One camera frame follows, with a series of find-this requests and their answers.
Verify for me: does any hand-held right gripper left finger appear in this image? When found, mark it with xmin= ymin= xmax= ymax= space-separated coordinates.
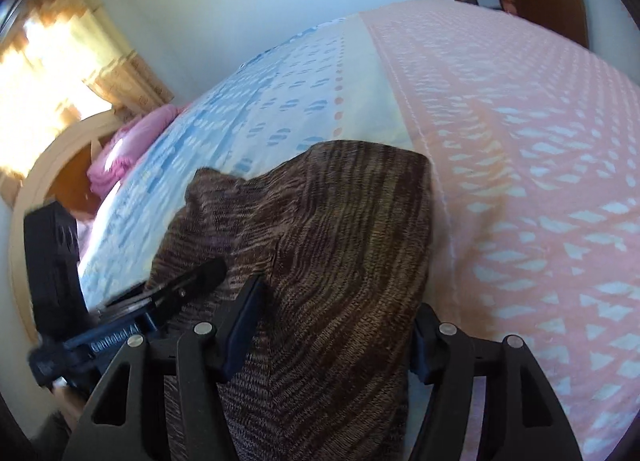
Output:
xmin=60 ymin=275 xmax=266 ymax=461

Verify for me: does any yellow curtain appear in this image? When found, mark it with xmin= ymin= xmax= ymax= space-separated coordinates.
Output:
xmin=0 ymin=0 xmax=176 ymax=182

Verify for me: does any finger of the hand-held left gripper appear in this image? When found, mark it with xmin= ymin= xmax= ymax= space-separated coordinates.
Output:
xmin=97 ymin=258 xmax=228 ymax=329

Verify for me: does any bed with patterned sheet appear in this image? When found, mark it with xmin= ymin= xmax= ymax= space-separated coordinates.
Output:
xmin=77 ymin=0 xmax=640 ymax=461

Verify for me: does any cream wooden headboard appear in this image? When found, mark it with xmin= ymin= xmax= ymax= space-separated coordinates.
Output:
xmin=9 ymin=108 xmax=121 ymax=342

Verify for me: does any brown knit sweater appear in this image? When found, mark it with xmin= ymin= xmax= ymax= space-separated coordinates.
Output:
xmin=147 ymin=140 xmax=436 ymax=461

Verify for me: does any person's left forearm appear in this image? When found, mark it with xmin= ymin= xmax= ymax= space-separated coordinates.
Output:
xmin=42 ymin=377 xmax=96 ymax=447

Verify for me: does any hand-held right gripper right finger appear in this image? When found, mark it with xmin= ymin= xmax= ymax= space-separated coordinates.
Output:
xmin=407 ymin=303 xmax=586 ymax=461

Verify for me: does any folded pink blanket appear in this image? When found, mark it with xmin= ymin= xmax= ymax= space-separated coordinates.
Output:
xmin=87 ymin=105 xmax=183 ymax=196

